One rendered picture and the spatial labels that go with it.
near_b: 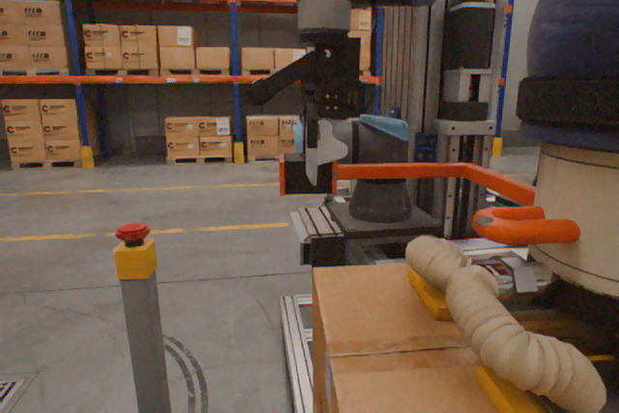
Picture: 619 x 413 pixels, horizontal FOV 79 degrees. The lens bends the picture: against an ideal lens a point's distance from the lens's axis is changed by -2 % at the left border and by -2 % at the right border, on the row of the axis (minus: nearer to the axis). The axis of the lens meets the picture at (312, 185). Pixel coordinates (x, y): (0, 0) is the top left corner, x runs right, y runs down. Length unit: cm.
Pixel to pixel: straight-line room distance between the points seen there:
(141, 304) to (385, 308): 62
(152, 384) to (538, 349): 90
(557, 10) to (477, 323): 27
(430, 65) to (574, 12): 73
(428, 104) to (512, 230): 75
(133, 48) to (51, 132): 208
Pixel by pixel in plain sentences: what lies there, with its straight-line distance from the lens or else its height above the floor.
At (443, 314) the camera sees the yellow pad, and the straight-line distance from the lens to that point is 47.
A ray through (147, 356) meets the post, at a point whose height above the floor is 74.
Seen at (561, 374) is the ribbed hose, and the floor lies 114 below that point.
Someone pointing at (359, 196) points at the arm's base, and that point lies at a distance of 89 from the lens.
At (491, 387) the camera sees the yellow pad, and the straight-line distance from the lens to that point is 38.
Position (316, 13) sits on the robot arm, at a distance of 56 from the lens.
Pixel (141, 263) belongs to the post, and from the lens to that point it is 91.
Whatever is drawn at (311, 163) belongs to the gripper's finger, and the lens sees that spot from 54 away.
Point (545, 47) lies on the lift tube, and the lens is 40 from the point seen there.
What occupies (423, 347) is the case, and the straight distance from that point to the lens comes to 43.
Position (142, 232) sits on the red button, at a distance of 90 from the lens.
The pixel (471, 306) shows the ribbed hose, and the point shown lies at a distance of 34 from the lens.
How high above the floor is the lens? 132
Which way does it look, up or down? 14 degrees down
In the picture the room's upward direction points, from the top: straight up
